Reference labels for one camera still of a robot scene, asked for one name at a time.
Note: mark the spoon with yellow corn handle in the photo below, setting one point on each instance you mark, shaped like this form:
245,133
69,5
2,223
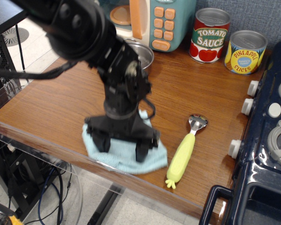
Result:
184,151

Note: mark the dark blue toy stove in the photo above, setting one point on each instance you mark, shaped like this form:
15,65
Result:
255,197

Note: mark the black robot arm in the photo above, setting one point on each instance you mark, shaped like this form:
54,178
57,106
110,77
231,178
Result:
78,30

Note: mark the tomato sauce can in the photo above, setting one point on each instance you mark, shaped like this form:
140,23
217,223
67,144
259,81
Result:
209,33

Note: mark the small stainless steel pot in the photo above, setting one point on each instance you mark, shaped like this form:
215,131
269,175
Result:
145,54

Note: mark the light blue towel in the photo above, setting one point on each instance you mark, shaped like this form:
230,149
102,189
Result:
122,156

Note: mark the toy microwave cream and teal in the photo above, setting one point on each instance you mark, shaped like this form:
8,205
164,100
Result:
159,24

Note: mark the pineapple slices can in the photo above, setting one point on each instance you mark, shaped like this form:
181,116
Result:
245,51

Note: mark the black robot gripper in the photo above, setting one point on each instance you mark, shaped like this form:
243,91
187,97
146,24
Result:
126,125

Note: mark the black table leg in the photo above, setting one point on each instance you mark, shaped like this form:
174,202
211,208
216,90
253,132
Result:
104,205

